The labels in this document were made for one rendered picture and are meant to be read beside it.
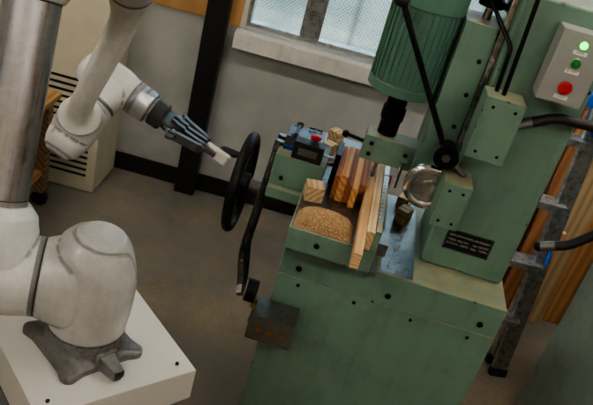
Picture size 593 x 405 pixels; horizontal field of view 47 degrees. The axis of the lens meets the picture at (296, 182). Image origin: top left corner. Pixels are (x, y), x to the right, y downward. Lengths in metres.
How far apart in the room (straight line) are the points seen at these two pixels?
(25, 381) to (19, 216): 0.31
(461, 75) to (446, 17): 0.14
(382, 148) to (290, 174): 0.25
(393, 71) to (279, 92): 1.54
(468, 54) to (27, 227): 1.02
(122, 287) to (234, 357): 1.25
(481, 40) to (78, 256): 0.99
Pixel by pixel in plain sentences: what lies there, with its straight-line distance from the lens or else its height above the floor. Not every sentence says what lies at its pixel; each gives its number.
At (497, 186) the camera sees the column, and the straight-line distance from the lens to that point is 1.73.
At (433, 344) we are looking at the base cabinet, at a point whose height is 0.64.
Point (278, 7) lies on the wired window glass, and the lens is 3.12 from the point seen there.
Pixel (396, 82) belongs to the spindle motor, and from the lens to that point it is 1.66.
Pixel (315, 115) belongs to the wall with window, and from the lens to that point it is 3.17.
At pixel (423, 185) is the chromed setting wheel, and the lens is 1.69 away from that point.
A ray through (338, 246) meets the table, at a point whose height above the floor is 0.89.
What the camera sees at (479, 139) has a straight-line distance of 1.59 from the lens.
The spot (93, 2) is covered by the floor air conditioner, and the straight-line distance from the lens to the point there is 2.94.
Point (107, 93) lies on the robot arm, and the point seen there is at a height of 1.02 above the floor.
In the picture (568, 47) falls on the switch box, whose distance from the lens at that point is 1.57.
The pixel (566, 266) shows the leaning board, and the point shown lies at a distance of 3.22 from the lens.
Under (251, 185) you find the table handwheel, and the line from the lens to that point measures 1.89.
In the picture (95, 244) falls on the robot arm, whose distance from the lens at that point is 1.31.
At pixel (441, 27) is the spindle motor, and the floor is 1.39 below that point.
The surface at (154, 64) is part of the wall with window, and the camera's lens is 3.25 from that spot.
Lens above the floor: 1.73
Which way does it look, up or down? 28 degrees down
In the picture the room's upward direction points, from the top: 16 degrees clockwise
